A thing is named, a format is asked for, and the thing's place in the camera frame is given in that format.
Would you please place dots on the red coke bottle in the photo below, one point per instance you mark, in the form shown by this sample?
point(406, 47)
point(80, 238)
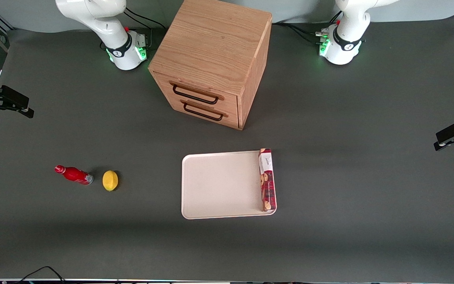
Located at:
point(73, 174)

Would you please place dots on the cream plastic tray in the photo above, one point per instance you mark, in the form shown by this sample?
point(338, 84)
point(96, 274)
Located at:
point(219, 183)

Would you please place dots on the red shortbread cookie box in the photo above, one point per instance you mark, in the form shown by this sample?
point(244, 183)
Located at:
point(268, 189)

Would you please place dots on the wooden drawer cabinet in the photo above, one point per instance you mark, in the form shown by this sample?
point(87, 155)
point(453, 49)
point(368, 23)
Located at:
point(211, 43)

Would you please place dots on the yellow lemon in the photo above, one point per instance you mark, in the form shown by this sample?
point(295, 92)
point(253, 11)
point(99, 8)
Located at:
point(110, 180)

